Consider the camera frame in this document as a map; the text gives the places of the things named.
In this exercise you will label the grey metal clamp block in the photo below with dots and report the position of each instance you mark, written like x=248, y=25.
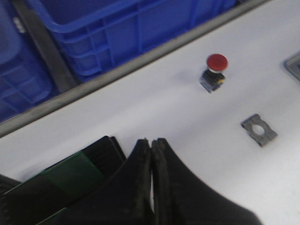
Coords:
x=258, y=130

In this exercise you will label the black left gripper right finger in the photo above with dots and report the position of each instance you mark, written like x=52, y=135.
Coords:
x=181, y=198

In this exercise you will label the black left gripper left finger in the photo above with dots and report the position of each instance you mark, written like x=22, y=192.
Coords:
x=124, y=196

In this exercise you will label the black slotted board rack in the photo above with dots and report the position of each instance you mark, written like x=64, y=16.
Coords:
x=40, y=198

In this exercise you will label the silver metal tray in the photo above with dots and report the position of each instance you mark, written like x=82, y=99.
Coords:
x=292, y=65

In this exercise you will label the green perforated circuit board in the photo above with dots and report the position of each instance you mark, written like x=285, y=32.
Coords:
x=44, y=195

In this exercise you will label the red emergency stop button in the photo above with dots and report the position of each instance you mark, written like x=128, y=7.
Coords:
x=212, y=78

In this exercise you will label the blue plastic crate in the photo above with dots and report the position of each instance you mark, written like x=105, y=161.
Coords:
x=25, y=81
x=96, y=36

